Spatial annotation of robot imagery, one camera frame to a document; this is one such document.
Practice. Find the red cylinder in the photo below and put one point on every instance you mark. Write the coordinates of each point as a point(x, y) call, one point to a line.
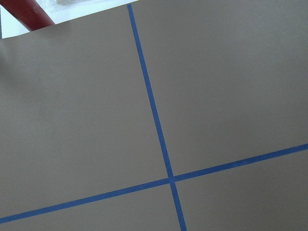
point(28, 13)

